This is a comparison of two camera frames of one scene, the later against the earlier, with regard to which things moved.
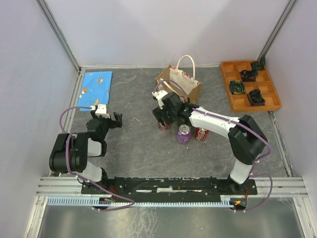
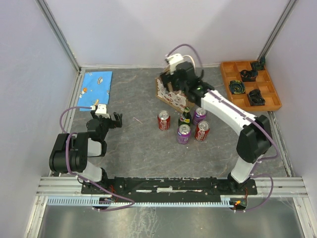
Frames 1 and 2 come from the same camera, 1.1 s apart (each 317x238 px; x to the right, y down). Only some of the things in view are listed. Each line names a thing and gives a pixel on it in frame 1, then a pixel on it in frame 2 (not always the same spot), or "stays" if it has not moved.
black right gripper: (158, 113) to (168, 77)
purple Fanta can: (184, 134) stays
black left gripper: (113, 124) stays
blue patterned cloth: (95, 89) stays
